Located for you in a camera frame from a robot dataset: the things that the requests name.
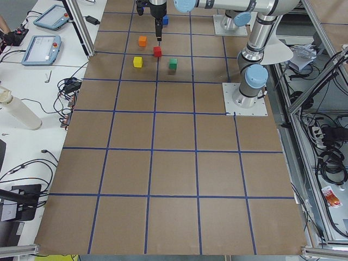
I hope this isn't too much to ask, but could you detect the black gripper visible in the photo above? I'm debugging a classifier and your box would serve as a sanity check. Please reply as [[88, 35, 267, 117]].
[[135, 0, 167, 41]]

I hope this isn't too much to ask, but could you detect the red wooden block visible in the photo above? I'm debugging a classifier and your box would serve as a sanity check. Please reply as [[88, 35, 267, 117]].
[[153, 46, 163, 58]]

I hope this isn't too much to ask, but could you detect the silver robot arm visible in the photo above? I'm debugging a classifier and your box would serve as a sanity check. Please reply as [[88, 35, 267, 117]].
[[233, 13, 278, 109], [135, 0, 299, 41]]

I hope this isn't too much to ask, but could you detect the blue wooden block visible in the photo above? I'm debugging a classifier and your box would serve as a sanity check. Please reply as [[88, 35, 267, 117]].
[[163, 15, 169, 26]]

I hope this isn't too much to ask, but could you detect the orange wooden block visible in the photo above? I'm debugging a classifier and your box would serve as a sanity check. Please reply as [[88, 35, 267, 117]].
[[138, 35, 147, 47]]

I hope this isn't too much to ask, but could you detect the yellow wooden block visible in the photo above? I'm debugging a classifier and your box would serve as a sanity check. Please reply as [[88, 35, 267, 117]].
[[133, 57, 143, 68]]

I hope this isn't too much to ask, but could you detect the green wooden block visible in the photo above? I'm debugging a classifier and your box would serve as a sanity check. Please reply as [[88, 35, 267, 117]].
[[169, 58, 178, 70]]

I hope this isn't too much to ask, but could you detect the black power adapter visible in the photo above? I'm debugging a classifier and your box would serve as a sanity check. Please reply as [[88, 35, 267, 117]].
[[85, 16, 100, 25]]

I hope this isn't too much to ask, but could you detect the far blue teach pendant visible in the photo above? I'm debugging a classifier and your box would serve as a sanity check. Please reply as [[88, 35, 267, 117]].
[[33, 4, 70, 31]]

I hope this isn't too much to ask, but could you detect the blue teach pendant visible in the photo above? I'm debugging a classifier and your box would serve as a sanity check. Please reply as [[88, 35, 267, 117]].
[[21, 35, 61, 66], [33, 4, 70, 31]]

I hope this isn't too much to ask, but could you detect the near blue teach pendant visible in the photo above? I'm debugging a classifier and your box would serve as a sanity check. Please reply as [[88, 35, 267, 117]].
[[21, 35, 61, 66]]

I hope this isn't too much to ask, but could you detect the white chair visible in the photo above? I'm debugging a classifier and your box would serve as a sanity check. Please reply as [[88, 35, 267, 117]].
[[260, 31, 294, 65]]

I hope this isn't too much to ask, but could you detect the allen key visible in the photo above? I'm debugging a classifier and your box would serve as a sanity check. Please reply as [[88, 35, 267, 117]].
[[45, 71, 52, 83]]

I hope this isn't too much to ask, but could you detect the white cardboard tube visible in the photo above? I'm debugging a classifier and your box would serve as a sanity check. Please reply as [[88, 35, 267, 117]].
[[1, 86, 42, 130]]

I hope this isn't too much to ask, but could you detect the red snack packet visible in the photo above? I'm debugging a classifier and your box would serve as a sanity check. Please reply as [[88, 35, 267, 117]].
[[321, 186, 342, 208]]

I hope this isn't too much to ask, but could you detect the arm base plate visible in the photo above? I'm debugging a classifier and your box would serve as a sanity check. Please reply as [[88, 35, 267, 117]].
[[222, 83, 268, 117], [213, 15, 248, 37]]

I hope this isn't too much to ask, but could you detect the aluminium frame post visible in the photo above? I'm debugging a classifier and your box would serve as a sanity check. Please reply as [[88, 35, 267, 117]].
[[62, 0, 95, 57]]

